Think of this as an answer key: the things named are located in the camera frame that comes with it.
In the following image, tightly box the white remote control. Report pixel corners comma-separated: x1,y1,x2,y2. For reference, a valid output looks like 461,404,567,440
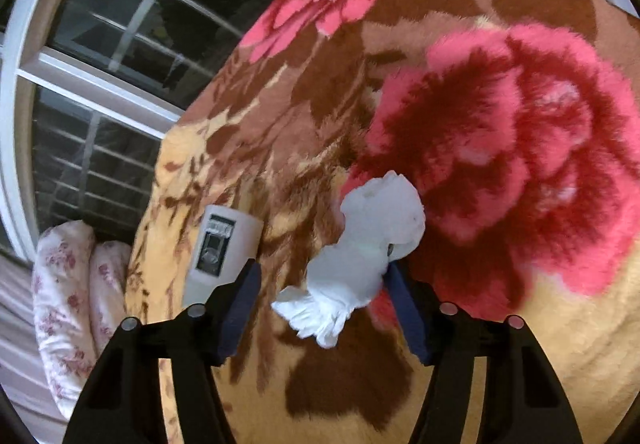
182,204,264,308

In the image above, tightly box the white tissue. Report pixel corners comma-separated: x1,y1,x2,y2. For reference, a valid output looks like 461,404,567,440
271,171,425,349

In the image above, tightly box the folded floral white quilt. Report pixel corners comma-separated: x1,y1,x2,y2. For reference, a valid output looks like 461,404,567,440
32,221,131,419

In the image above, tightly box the window with metal bars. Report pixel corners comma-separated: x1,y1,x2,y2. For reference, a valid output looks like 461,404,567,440
1,0,272,262

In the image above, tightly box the floral plush bed blanket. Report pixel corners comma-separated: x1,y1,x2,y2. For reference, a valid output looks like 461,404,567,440
126,0,639,443

